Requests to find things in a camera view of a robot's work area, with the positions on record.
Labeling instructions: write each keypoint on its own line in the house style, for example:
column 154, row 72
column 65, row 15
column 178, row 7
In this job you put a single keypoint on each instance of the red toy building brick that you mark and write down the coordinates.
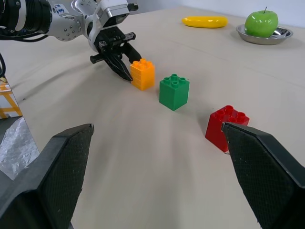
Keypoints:
column 214, row 130

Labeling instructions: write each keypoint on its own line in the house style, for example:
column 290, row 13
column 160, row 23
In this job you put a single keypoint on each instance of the orange toy building brick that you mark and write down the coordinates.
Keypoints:
column 143, row 76

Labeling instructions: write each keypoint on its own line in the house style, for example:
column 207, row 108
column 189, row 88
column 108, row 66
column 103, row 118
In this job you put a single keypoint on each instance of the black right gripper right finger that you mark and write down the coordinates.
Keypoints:
column 264, row 171

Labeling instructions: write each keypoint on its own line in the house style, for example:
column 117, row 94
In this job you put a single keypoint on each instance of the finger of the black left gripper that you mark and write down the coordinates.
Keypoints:
column 119, row 68
column 132, row 53

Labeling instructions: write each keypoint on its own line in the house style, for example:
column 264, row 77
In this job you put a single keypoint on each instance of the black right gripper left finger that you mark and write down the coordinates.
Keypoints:
column 59, row 167

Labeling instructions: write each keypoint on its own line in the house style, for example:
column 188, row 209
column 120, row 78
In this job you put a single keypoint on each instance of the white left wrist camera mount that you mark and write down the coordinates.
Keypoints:
column 108, row 12

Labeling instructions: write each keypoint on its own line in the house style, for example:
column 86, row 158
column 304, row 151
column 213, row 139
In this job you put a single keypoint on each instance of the round steel dish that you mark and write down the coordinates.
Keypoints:
column 281, row 35

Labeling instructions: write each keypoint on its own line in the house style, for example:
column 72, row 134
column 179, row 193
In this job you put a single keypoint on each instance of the clear plastic bag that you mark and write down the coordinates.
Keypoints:
column 16, row 148

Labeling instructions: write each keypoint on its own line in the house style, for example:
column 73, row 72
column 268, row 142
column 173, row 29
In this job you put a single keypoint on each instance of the yellow toy banana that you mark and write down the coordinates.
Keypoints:
column 205, row 22

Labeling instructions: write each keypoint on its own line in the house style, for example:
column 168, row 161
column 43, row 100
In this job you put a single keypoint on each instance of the green toy apple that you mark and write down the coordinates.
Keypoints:
column 261, row 22

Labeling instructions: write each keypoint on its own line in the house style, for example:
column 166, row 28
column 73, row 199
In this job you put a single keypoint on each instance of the green toy building brick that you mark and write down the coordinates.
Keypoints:
column 174, row 93

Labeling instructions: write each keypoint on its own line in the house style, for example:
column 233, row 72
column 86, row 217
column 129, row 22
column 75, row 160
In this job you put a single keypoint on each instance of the yellow metal frame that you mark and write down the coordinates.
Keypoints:
column 9, row 100

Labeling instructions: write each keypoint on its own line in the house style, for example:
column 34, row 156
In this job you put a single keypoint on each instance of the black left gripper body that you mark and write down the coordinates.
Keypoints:
column 112, row 39

